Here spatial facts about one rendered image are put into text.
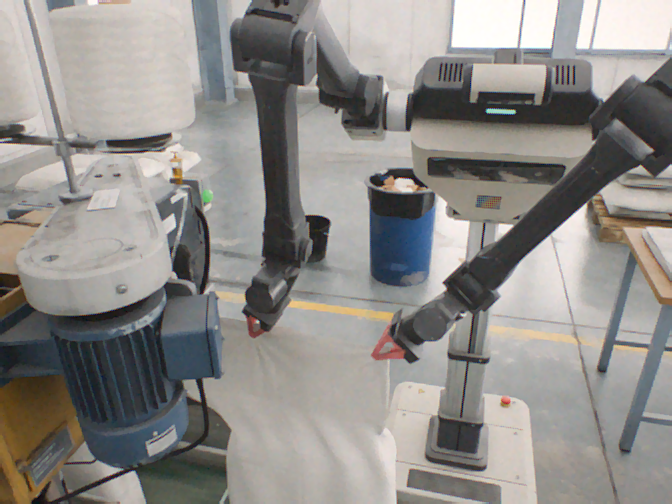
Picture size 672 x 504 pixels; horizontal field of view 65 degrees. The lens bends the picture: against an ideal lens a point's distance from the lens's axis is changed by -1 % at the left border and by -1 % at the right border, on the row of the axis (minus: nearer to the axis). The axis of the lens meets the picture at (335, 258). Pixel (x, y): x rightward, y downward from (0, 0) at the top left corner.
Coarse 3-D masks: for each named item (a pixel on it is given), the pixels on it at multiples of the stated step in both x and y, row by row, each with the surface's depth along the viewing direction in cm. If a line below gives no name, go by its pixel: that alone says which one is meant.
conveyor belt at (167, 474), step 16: (160, 464) 165; (176, 464) 165; (192, 464) 164; (144, 480) 159; (160, 480) 159; (176, 480) 159; (192, 480) 159; (208, 480) 159; (224, 480) 159; (144, 496) 154; (160, 496) 154; (176, 496) 154; (192, 496) 154; (208, 496) 154; (224, 496) 154
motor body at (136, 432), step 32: (160, 288) 73; (64, 320) 66; (128, 320) 66; (160, 320) 72; (64, 352) 66; (96, 352) 65; (128, 352) 68; (96, 384) 68; (128, 384) 68; (160, 384) 72; (96, 416) 71; (128, 416) 71; (160, 416) 74; (96, 448) 73; (128, 448) 72; (160, 448) 75
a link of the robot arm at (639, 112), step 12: (660, 72) 60; (648, 84) 60; (660, 84) 60; (636, 96) 61; (648, 96) 60; (660, 96) 60; (624, 108) 62; (636, 108) 61; (648, 108) 60; (660, 108) 60; (624, 120) 63; (636, 120) 62; (648, 120) 61; (660, 120) 60; (636, 132) 63; (648, 132) 61; (660, 132) 60; (648, 144) 63; (660, 144) 61
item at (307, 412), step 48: (240, 336) 112; (288, 336) 107; (192, 384) 121; (240, 384) 119; (288, 384) 113; (336, 384) 108; (384, 384) 105; (240, 432) 117; (288, 432) 114; (336, 432) 112; (384, 432) 115; (240, 480) 120; (288, 480) 115; (336, 480) 112; (384, 480) 112
